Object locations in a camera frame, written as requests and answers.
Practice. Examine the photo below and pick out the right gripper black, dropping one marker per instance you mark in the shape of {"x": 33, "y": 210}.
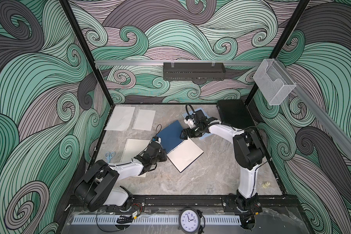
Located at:
{"x": 188, "y": 130}

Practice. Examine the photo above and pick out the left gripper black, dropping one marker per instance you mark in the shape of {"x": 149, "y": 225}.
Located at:
{"x": 163, "y": 153}

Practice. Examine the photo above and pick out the cream lined spiral notebook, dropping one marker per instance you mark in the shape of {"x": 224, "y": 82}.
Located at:
{"x": 132, "y": 148}

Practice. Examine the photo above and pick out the dark blue spiral notebook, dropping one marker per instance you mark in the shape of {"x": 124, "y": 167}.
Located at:
{"x": 181, "y": 152}

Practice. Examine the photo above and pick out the torn lined paper page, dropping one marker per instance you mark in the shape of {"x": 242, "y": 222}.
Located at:
{"x": 120, "y": 119}

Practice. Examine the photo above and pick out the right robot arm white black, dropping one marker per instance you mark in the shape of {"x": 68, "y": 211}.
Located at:
{"x": 248, "y": 152}

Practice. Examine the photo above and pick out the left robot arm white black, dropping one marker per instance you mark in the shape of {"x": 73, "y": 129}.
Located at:
{"x": 97, "y": 188}

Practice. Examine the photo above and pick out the light blue spiral notebook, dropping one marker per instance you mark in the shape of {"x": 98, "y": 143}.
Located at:
{"x": 203, "y": 128}

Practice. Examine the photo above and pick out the black hard case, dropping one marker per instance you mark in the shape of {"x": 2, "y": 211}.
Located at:
{"x": 235, "y": 113}

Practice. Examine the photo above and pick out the light blue scissors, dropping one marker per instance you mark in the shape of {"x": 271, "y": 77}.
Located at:
{"x": 109, "y": 156}

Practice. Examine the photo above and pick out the round white clock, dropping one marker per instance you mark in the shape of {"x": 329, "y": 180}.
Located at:
{"x": 189, "y": 221}

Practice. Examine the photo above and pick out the small yellowish object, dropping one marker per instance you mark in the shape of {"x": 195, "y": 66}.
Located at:
{"x": 266, "y": 184}

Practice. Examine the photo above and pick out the black wall tray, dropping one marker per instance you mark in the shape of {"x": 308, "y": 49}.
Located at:
{"x": 193, "y": 71}

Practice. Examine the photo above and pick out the clear acrylic wall holder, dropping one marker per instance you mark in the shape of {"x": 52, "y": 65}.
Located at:
{"x": 274, "y": 81}

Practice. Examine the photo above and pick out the white slotted cable duct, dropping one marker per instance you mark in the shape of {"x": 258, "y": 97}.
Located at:
{"x": 154, "y": 220}

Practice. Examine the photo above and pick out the aluminium rail right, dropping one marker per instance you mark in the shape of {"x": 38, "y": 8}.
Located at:
{"x": 314, "y": 97}

